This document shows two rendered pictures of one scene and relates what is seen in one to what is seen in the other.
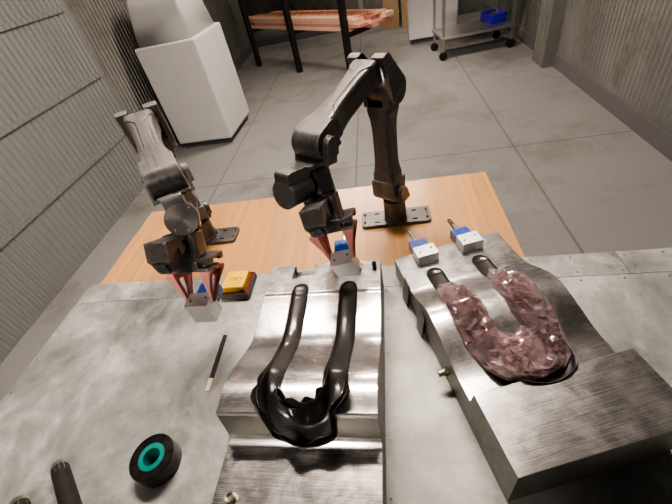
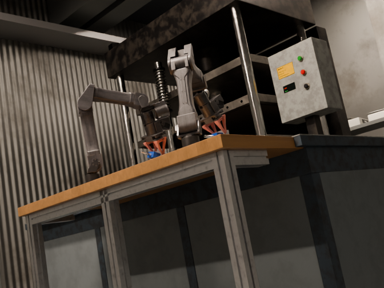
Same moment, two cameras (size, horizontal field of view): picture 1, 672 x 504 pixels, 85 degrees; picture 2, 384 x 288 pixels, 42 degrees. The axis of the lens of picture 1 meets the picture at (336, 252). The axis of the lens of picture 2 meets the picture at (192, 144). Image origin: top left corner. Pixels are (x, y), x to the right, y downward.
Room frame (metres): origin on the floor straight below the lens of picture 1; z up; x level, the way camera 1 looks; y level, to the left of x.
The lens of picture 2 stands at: (2.46, 1.26, 0.53)
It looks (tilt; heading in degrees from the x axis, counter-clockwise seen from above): 11 degrees up; 210
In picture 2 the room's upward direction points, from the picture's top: 10 degrees counter-clockwise
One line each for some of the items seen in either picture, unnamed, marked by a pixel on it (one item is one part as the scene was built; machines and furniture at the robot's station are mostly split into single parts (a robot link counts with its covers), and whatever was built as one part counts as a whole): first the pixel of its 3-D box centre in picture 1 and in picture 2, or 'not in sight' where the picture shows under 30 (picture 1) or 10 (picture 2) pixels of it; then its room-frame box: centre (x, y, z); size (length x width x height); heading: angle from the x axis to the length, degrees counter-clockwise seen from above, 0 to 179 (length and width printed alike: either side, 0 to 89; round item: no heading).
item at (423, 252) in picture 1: (418, 245); not in sight; (0.65, -0.20, 0.86); 0.13 x 0.05 x 0.05; 3
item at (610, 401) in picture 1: (502, 324); not in sight; (0.39, -0.28, 0.86); 0.50 x 0.26 x 0.11; 3
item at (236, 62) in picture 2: not in sight; (220, 91); (-0.66, -0.25, 1.52); 1.10 x 0.70 x 0.05; 76
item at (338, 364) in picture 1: (313, 342); not in sight; (0.40, 0.08, 0.92); 0.35 x 0.16 x 0.09; 166
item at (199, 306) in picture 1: (211, 289); (215, 136); (0.59, 0.28, 0.94); 0.13 x 0.05 x 0.05; 166
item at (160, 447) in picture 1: (156, 459); not in sight; (0.31, 0.41, 0.82); 0.08 x 0.08 x 0.04
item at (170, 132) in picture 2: not in sight; (174, 154); (-0.32, -0.52, 1.10); 0.05 x 0.05 x 1.30
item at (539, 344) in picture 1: (500, 310); not in sight; (0.39, -0.27, 0.90); 0.26 x 0.18 x 0.08; 3
